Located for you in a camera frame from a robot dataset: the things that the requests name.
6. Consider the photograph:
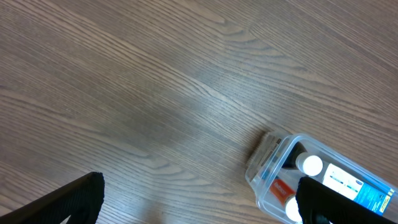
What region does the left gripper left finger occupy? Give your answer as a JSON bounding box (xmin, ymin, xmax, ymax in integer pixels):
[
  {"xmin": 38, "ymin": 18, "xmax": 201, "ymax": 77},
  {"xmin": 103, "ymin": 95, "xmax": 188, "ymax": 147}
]
[{"xmin": 1, "ymin": 172, "xmax": 105, "ymax": 224}]

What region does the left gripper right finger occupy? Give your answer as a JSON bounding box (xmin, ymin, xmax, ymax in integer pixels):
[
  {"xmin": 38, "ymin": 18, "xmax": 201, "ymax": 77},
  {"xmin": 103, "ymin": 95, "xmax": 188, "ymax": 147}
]
[{"xmin": 295, "ymin": 177, "xmax": 395, "ymax": 224}]

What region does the white box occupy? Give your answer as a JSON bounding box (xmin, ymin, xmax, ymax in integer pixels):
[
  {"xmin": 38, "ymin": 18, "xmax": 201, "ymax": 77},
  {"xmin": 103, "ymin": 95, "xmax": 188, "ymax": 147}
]
[{"xmin": 322, "ymin": 164, "xmax": 364, "ymax": 200}]

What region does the orange bottle white cap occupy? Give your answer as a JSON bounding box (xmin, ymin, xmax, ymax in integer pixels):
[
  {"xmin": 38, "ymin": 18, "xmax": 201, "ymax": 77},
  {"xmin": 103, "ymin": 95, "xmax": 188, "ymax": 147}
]
[{"xmin": 270, "ymin": 177, "xmax": 302, "ymax": 222}]

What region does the dark bottle white cap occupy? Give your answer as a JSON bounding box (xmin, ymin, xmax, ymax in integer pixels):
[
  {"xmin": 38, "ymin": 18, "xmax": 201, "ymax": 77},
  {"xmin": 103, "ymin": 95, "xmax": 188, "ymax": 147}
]
[{"xmin": 282, "ymin": 142, "xmax": 323, "ymax": 176}]

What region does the blue box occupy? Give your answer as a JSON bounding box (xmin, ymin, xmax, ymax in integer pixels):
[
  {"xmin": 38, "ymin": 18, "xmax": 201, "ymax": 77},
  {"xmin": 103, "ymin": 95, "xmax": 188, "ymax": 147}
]
[{"xmin": 354, "ymin": 180, "xmax": 395, "ymax": 216}]

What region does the clear plastic container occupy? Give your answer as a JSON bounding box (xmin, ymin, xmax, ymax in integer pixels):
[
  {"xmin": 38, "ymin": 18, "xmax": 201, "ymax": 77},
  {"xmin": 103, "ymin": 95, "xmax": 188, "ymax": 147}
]
[{"xmin": 245, "ymin": 132, "xmax": 397, "ymax": 223}]

